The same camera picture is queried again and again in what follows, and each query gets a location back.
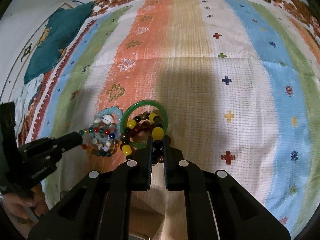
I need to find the yellow and dark bead bracelet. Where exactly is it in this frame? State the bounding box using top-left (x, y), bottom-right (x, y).
top-left (120, 112), bottom-right (172, 165)

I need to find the light blue bead bracelet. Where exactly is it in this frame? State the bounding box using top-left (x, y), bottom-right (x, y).
top-left (94, 106), bottom-right (124, 140)

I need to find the green jade bangle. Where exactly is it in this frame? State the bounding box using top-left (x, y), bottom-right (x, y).
top-left (120, 100), bottom-right (169, 156)

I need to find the white crumpled cloth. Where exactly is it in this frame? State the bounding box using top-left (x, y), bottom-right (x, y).
top-left (12, 74), bottom-right (44, 137)

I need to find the person's left hand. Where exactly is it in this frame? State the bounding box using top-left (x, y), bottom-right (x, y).
top-left (3, 184), bottom-right (49, 219)

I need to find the teal pillow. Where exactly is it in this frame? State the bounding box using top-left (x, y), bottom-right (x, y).
top-left (23, 2), bottom-right (94, 84)

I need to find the striped colourful patterned blanket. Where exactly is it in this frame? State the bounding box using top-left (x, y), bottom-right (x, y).
top-left (28, 0), bottom-right (319, 238)

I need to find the pale pink stone bracelet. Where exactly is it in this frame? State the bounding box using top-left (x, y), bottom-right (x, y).
top-left (93, 114), bottom-right (118, 153)

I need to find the multicolour small bead bracelet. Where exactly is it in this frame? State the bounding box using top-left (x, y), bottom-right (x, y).
top-left (78, 127), bottom-right (121, 158)

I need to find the dark red bead bracelet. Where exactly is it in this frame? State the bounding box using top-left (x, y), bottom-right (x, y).
top-left (125, 119), bottom-right (172, 164)

